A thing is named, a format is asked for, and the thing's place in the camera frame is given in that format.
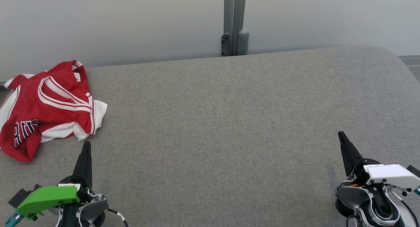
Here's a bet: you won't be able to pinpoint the left camera cable teal connector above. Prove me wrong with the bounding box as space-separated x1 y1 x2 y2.
4 211 24 227

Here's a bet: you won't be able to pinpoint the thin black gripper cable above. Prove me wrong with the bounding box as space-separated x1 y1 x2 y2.
107 208 129 227
401 200 419 227

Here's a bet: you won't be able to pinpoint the grey metal post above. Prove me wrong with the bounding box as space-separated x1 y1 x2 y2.
224 0 249 57

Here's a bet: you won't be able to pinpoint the thin black right gripper cable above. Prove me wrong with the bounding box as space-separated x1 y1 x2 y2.
401 200 419 227

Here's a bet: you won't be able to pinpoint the grey fabric sofa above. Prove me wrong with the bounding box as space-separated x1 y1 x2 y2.
0 46 420 227

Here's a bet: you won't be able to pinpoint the grey wall baseboard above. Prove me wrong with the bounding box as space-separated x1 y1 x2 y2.
398 55 420 68

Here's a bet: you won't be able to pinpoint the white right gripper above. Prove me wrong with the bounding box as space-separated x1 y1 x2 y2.
338 131 420 189

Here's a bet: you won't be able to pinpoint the black metal bracket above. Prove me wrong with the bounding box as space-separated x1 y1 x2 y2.
221 33 232 57

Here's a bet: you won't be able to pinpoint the thin black left gripper cable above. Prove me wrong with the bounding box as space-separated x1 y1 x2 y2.
107 208 129 227

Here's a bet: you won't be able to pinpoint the red basketball jersey white sleeves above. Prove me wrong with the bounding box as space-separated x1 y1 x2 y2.
0 60 108 145

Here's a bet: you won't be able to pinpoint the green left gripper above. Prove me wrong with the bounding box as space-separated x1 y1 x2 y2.
16 141 95 221

